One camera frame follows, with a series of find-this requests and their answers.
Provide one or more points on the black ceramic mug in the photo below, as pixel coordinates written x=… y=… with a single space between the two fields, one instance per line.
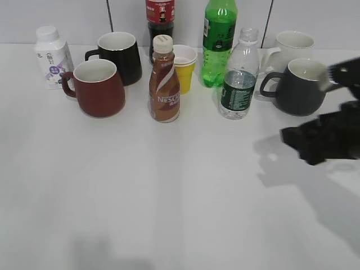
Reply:
x=120 y=48

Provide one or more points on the red ceramic mug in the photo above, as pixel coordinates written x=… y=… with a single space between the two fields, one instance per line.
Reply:
x=97 y=87

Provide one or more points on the clear water bottle green label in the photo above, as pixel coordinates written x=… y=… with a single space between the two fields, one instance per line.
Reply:
x=241 y=76

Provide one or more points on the dark cola bottle red label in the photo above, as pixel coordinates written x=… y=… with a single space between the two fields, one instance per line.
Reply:
x=160 y=16

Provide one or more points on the green soda bottle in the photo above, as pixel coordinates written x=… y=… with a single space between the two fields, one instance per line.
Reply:
x=219 y=29

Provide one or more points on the white ceramic mug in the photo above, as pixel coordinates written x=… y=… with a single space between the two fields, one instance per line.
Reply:
x=288 y=45

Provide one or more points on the dark grey ceramic mug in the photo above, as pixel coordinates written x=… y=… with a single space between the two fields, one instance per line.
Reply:
x=297 y=92

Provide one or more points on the brown Nescafe coffee bottle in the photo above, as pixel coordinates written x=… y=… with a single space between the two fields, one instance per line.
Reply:
x=164 y=86

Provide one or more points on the yellow paper cup stack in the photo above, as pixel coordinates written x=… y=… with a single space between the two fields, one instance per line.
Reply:
x=185 y=61

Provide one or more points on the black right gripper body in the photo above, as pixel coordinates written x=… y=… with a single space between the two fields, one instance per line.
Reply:
x=333 y=135

